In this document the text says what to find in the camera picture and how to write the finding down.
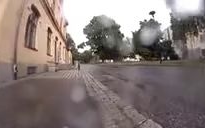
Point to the pale building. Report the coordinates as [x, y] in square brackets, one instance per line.
[194, 45]

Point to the short pole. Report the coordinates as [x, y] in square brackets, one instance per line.
[78, 65]

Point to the grey asphalt road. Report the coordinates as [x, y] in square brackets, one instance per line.
[166, 93]

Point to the group of trees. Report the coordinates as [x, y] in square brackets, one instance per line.
[77, 53]

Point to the dark tree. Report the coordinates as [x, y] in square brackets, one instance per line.
[150, 43]

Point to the cobblestone kerb strip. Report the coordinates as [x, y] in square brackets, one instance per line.
[100, 94]

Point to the grey paved pavement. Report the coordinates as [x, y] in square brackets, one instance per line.
[33, 103]

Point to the tan brick building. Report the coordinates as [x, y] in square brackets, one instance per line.
[20, 36]

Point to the grass strip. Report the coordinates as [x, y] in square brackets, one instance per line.
[140, 62]

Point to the large round tree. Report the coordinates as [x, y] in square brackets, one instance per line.
[103, 35]

